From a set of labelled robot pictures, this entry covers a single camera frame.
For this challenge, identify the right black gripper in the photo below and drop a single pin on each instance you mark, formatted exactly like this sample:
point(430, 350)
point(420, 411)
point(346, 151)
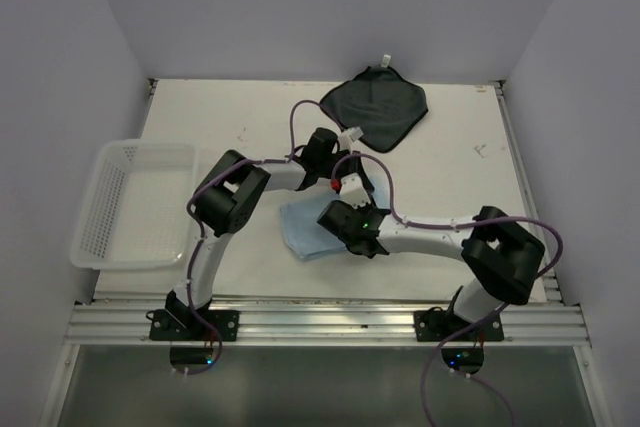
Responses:
point(366, 208)

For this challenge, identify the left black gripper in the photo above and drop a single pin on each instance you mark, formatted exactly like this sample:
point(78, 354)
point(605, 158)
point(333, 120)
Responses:
point(353, 165)

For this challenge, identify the light blue towel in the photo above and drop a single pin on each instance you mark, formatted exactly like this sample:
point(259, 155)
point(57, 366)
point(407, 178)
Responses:
point(302, 234)

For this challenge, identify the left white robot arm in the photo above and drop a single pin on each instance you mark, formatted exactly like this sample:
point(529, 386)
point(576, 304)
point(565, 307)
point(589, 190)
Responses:
point(222, 205)

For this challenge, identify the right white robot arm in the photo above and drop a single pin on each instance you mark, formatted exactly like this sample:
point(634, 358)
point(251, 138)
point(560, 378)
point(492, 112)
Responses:
point(503, 256)

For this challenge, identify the dark grey towel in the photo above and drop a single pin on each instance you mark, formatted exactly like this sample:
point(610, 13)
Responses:
point(379, 101)

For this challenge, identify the white plastic basket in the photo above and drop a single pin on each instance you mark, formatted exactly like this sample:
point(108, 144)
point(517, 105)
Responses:
point(133, 214)

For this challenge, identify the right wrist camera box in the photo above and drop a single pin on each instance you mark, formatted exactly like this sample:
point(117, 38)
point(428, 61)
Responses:
point(351, 190)

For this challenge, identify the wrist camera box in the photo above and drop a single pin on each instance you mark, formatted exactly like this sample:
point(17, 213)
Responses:
point(348, 137)
point(351, 190)

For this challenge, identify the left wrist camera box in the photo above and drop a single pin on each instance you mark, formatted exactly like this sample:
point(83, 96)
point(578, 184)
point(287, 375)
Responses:
point(348, 137)

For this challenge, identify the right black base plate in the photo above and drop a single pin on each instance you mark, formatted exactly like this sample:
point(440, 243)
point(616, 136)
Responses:
point(435, 324)

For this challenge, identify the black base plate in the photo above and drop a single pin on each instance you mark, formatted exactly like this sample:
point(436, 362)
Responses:
point(164, 327)
point(435, 324)

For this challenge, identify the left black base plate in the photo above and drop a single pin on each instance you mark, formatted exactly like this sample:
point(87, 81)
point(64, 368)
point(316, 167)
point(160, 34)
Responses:
point(164, 327)

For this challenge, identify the aluminium mounting rail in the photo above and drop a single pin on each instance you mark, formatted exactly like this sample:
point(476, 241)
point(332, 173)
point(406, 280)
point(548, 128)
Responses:
point(325, 323)

